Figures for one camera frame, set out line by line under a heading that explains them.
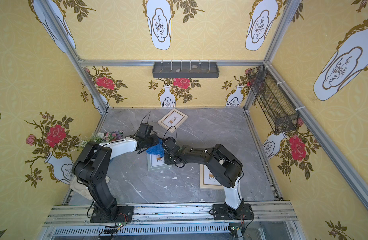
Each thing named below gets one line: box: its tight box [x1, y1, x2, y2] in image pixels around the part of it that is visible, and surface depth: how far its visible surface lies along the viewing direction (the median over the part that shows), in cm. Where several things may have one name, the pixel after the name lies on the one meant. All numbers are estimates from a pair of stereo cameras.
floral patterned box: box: [103, 130, 124, 143], surface depth 108 cm
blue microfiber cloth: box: [146, 138, 165, 158], surface depth 92 cm
